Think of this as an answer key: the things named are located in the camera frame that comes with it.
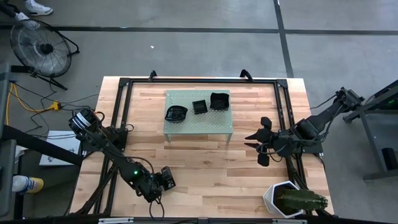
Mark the small deep square black bowl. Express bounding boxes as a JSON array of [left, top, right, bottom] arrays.
[[192, 100, 208, 115]]

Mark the large square black bowl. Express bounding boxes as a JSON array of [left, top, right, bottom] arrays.
[[210, 91, 231, 111]]

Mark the grey and black cart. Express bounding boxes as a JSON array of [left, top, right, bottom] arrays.
[[341, 79, 398, 181]]

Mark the white and yellow bottle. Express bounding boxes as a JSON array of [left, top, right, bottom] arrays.
[[11, 174, 45, 194]]

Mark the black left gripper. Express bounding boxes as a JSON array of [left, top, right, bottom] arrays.
[[136, 167, 175, 203]]

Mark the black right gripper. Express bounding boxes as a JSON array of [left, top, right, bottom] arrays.
[[244, 116, 292, 168]]

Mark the black aluminium table frame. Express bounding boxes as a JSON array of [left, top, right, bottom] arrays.
[[74, 76, 326, 218]]

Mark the white printed box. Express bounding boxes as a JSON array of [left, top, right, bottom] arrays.
[[39, 129, 83, 167]]

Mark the green perforated metal shelf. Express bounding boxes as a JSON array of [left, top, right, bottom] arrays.
[[163, 89, 234, 144]]

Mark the yellow floor cable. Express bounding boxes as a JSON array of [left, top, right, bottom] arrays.
[[4, 82, 62, 125]]

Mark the white hexagonal plant pot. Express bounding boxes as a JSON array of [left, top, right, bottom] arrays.
[[262, 180, 307, 218]]

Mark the black diagonal beam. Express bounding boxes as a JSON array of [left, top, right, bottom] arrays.
[[0, 124, 84, 166]]

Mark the person's white shoe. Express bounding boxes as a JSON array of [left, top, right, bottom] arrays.
[[14, 11, 40, 29], [24, 0, 54, 16]]

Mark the green cactus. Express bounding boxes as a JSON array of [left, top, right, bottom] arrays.
[[275, 188, 329, 212]]

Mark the black floor fan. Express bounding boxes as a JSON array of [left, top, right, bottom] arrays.
[[9, 19, 81, 91]]

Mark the oval wavy black plate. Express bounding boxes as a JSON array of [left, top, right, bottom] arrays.
[[164, 105, 189, 123]]

